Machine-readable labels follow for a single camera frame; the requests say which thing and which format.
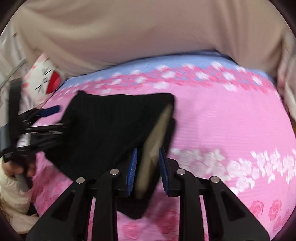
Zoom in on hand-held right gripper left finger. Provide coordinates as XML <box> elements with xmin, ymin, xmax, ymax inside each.
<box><xmin>25</xmin><ymin>148</ymin><xmax>139</xmax><ymax>241</ymax></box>

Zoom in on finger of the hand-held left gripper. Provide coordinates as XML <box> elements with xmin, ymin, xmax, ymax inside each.
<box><xmin>24</xmin><ymin>123</ymin><xmax>69</xmax><ymax>138</ymax></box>
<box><xmin>22</xmin><ymin>105</ymin><xmax>61</xmax><ymax>121</ymax></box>

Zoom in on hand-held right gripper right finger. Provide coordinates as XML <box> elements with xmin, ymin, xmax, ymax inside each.
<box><xmin>158</xmin><ymin>147</ymin><xmax>270</xmax><ymax>241</ymax></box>

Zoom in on black pants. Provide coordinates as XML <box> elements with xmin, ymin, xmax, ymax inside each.
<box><xmin>43</xmin><ymin>90</ymin><xmax>176</xmax><ymax>220</ymax></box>

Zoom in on person's left hand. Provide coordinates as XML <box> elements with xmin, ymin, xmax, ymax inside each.
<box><xmin>3</xmin><ymin>154</ymin><xmax>36</xmax><ymax>184</ymax></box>

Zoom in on cat face print pillow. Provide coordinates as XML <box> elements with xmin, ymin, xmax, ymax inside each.
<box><xmin>21</xmin><ymin>53</ymin><xmax>63</xmax><ymax>109</ymax></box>

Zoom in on pink rose print bedsheet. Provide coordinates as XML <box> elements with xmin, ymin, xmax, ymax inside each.
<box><xmin>29</xmin><ymin>52</ymin><xmax>296</xmax><ymax>241</ymax></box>

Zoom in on beige cloth cover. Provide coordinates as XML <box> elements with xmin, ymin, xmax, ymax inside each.
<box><xmin>9</xmin><ymin>0</ymin><xmax>296</xmax><ymax>78</ymax></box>

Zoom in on floral fleece blanket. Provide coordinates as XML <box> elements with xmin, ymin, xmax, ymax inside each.
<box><xmin>276</xmin><ymin>30</ymin><xmax>296</xmax><ymax>113</ymax></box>

